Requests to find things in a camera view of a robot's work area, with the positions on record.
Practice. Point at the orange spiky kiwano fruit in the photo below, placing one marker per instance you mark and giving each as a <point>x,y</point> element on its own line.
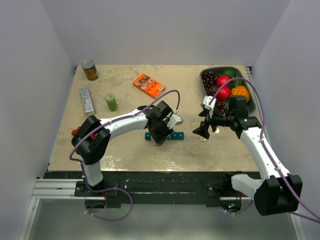
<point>241,90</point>

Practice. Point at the aluminium frame rail right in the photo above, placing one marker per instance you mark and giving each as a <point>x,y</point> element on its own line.
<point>259,110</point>

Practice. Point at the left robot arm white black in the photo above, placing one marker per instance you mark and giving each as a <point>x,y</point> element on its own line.
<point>92,138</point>

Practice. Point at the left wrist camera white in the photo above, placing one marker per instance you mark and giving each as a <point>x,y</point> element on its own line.
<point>175,120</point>

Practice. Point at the aluminium frame rail front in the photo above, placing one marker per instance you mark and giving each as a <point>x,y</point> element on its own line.
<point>47,189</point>

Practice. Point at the dark purple grape bunch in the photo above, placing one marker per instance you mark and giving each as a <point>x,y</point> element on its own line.
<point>209,80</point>

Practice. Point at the green cylindrical container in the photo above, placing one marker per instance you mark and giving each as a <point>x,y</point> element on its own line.
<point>111,102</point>

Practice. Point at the orange cardboard box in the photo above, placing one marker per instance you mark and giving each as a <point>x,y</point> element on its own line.
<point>149,86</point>

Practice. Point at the lower red pomegranate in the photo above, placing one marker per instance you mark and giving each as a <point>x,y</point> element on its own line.
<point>224,93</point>

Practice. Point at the silver toothpaste box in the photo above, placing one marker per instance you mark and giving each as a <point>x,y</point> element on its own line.
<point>87,101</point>

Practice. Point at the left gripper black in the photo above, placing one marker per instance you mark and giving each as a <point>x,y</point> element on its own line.
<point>159,138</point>

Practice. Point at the aluminium frame rail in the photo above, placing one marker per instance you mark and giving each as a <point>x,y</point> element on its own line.
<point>259,110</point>
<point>47,189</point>

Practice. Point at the clear bottle lid orange label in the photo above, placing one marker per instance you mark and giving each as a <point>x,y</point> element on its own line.
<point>203,139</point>

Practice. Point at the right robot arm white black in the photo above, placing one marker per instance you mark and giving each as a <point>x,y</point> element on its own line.
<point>277,189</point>

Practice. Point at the tin can fruit label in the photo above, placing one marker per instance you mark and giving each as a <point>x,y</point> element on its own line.
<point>90,69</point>

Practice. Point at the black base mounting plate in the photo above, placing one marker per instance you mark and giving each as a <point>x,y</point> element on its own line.
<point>208,188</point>

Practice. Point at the red pomegranate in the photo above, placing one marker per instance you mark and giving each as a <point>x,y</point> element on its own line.
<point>224,93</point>
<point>222,80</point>

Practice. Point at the teal weekly pill organizer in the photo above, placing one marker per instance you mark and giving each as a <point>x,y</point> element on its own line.
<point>174,136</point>

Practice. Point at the clear pill bottle yellow capsules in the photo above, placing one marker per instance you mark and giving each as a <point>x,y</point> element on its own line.
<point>161,141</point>

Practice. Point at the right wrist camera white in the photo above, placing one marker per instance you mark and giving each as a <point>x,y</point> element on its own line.
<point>208,105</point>

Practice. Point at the upper red pomegranate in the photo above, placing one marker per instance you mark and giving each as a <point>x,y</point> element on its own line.
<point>222,80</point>

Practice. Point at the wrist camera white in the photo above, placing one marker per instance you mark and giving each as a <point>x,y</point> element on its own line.
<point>175,120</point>
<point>208,105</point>

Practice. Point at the red cherry bunch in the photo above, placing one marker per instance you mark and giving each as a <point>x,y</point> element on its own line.
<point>75,131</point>

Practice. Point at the green lime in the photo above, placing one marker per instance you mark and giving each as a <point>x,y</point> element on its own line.
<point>230,73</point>

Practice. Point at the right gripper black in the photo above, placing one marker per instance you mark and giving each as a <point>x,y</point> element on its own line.
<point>203,130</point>

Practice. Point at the dark grey fruit tray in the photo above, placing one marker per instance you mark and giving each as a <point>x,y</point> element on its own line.
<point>238,82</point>

